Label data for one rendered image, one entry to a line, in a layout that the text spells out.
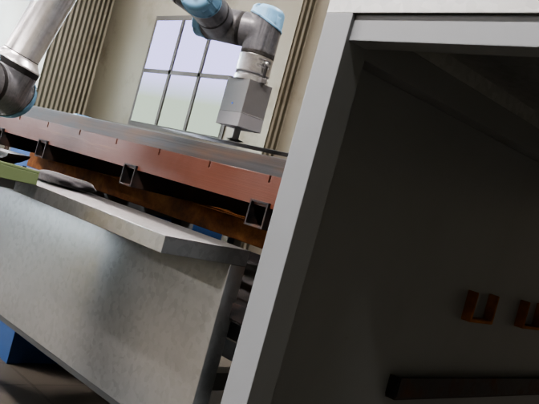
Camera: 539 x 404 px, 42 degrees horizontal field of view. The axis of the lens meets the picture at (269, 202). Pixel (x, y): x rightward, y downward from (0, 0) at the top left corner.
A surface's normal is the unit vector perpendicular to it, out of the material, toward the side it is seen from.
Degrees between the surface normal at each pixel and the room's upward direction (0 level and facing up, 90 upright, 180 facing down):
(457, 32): 90
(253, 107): 90
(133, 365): 90
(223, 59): 90
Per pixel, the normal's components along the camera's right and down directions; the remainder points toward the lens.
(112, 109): -0.71, -0.18
